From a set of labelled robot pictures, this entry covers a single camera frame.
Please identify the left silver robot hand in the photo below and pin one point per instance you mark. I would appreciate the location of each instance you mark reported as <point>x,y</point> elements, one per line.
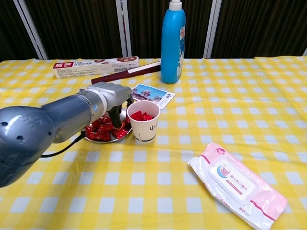
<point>115,93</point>

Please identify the round steel plate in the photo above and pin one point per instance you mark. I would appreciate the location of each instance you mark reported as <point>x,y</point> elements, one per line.
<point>123,115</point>

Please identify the white paper cup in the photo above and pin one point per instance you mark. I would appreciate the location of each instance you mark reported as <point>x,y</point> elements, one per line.
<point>144,130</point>

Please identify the dark red folded fan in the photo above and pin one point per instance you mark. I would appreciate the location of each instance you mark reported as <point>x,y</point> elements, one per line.
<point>112,76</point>

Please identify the building photo postcard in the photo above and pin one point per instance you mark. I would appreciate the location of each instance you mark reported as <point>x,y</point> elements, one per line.
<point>153,95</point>

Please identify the blue pump bottle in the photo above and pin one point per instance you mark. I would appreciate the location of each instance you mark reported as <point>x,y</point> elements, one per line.
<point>170,48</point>

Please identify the black partition panel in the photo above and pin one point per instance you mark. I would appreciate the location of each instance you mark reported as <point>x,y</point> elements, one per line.
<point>148,24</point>
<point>263,24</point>
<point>72,24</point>
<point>9,24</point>

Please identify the yellow white checkered tablecloth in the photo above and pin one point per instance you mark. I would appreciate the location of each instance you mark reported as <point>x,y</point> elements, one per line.
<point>168,167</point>

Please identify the pink wet wipes pack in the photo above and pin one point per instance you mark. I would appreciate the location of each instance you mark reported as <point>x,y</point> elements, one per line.
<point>235,182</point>

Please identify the white partition post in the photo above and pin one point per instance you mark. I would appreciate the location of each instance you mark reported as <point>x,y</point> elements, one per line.
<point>123,24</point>
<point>305,53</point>
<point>213,24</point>
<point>31,28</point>

